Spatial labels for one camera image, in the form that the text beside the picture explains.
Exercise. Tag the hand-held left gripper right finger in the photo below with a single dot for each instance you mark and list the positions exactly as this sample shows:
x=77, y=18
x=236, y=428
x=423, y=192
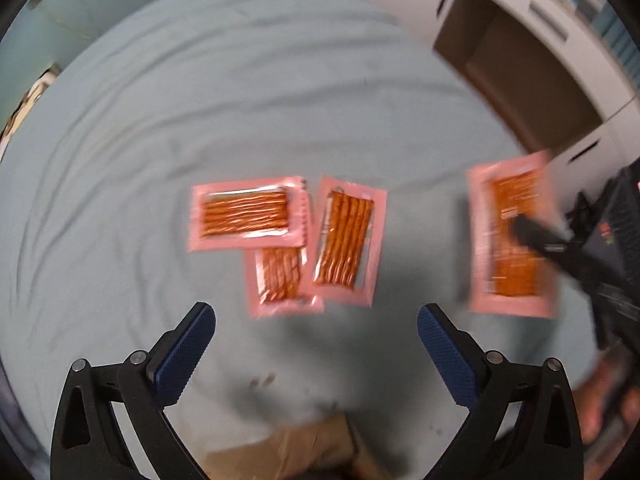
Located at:
x=450, y=360

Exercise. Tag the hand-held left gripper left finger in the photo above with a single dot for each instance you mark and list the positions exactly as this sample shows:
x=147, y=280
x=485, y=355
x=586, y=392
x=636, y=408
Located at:
x=182, y=360

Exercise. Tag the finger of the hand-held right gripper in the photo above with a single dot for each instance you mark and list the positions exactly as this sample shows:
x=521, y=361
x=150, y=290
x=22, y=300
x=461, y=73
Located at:
x=550, y=250

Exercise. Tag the pink spicy stick packet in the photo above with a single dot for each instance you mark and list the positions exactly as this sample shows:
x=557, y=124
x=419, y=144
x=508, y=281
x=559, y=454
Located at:
x=245, y=215
x=277, y=280
x=510, y=270
x=345, y=240

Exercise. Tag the cardboard box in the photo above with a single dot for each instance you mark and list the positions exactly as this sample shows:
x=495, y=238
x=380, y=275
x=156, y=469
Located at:
x=300, y=450

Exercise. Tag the person's right hand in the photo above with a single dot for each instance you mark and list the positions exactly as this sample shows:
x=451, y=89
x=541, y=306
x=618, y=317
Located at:
x=602, y=395

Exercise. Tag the white drawer cabinet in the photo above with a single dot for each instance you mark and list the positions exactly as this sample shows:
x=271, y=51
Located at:
x=525, y=20

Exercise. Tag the clutter beside bed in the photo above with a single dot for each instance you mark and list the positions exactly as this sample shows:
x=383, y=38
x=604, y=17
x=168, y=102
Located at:
x=27, y=100

